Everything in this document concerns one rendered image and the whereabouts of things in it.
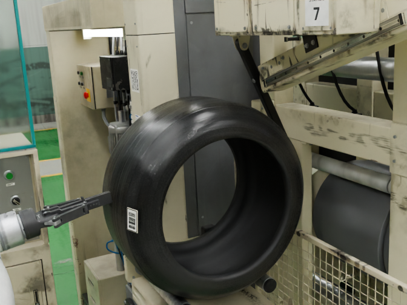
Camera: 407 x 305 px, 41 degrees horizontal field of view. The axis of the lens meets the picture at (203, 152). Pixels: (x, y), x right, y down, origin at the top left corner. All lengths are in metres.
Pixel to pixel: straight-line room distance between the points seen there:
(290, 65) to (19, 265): 1.23
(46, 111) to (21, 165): 8.50
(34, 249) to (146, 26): 0.95
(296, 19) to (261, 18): 0.16
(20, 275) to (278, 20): 1.33
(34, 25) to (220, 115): 9.23
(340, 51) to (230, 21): 0.39
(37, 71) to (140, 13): 8.82
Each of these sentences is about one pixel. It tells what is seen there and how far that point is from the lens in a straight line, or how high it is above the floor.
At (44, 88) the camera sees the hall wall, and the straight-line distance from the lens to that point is 10.54.
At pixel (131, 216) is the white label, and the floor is 1.21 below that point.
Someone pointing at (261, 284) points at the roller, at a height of 0.90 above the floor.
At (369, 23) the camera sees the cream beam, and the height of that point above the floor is 1.66.
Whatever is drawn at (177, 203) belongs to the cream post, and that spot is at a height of 1.08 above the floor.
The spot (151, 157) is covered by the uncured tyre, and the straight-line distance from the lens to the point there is 1.39.
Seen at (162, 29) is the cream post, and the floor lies 1.67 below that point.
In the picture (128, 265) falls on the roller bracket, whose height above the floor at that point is 0.92.
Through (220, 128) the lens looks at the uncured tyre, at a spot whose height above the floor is 1.41.
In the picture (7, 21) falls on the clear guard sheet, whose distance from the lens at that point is 2.04.
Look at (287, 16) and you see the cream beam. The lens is 1.47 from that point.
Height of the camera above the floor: 1.69
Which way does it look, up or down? 14 degrees down
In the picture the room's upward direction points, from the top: 3 degrees counter-clockwise
